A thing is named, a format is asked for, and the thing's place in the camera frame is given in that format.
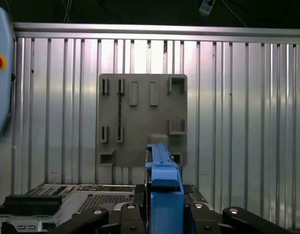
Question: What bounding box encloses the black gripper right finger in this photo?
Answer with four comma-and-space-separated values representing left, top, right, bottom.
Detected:
184, 202, 291, 234

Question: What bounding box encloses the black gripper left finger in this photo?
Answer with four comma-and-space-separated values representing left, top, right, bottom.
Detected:
55, 203, 148, 234

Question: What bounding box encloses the hard disk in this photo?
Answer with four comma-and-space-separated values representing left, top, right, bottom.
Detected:
144, 143, 185, 234

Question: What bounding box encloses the black open PC case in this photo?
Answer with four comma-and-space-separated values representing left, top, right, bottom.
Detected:
0, 183, 210, 234

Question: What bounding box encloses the grey parts rack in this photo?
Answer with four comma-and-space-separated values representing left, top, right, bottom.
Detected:
98, 73, 188, 168

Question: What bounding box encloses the pale blue teach pendant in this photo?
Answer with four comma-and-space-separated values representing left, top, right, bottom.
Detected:
0, 6, 16, 142

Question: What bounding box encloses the white hanging switch box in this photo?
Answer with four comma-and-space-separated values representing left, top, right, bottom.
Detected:
198, 0, 215, 16

